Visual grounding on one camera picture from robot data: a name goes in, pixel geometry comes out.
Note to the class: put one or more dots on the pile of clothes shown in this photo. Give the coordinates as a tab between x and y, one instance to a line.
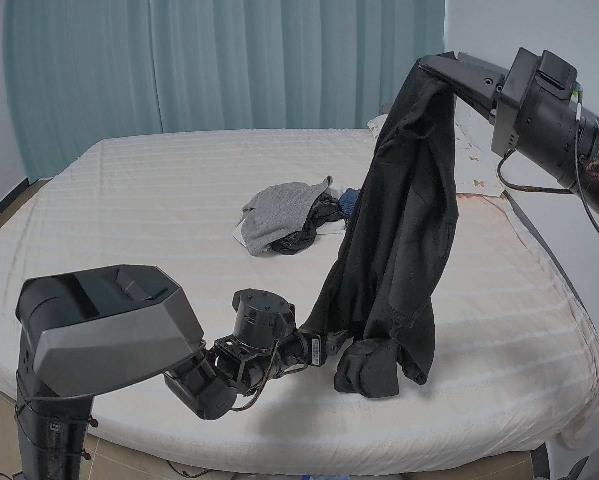
279	213

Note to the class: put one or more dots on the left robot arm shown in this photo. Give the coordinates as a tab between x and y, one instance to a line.
104	328

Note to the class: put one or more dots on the black T-shirt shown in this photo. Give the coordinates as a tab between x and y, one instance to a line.
404	218

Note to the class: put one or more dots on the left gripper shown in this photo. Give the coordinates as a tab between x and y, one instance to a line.
304	350

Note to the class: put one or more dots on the bed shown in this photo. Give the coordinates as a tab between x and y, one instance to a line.
154	208

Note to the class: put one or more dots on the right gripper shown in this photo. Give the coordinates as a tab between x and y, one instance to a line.
539	123

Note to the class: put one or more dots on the blue-green curtain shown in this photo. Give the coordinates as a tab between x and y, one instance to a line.
279	43
79	68

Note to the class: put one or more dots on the white printed pillow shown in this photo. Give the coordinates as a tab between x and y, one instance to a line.
479	168

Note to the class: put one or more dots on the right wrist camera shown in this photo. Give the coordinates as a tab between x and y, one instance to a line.
557	73

